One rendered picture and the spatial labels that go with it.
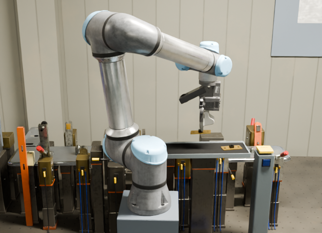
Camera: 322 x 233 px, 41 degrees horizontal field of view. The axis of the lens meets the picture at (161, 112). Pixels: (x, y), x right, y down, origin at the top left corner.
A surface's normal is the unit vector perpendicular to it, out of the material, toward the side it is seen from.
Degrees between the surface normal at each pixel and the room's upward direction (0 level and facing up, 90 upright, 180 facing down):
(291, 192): 0
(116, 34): 87
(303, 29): 90
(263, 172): 90
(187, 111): 90
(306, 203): 0
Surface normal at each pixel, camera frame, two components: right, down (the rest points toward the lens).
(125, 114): 0.54, 0.28
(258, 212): 0.04, 0.30
